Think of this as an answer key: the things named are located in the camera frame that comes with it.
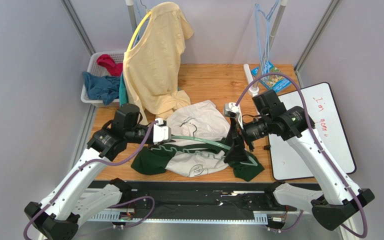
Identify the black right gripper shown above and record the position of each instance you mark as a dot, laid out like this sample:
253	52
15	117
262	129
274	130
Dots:
235	133

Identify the green plastic hanger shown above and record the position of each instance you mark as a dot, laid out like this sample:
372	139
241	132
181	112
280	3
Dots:
200	147

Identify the green and white t-shirt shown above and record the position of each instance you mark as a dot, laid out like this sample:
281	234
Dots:
199	125

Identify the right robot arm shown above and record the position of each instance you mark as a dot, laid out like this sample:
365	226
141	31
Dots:
339	197

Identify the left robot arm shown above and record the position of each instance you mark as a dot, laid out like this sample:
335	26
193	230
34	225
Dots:
61	213

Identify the cream yellow t-shirt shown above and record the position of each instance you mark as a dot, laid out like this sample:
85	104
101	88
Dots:
151	67

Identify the teal garment on hanger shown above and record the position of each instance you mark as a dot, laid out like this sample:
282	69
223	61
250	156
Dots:
123	94

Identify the yellow plastic hanger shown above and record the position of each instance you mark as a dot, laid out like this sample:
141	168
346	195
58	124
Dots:
137	30

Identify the white clothes rack base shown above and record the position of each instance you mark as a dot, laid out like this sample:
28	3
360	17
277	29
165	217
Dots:
254	89

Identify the blue garment in basket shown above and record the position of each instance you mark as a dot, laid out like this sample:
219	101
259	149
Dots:
105	88

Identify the red garment in basket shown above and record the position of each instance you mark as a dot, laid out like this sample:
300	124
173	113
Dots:
107	62

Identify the silver clothes rack pole right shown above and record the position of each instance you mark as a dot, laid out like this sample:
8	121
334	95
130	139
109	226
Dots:
274	24

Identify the white plastic laundry basket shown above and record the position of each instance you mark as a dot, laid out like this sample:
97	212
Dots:
100	71

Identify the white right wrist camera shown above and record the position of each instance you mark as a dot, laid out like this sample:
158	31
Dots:
233	111

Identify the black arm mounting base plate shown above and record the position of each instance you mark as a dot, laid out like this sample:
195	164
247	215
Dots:
201	200

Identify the blue wire hanger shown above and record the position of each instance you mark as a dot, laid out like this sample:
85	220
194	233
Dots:
264	50

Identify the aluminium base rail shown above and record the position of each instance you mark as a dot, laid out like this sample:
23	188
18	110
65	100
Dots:
120	214

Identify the aluminium frame post right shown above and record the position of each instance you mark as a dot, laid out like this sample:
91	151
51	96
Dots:
317	33

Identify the aluminium frame post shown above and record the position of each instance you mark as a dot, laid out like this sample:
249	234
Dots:
317	33
75	19

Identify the aluminium frame post left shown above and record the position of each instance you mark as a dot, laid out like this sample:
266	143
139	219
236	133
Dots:
75	19

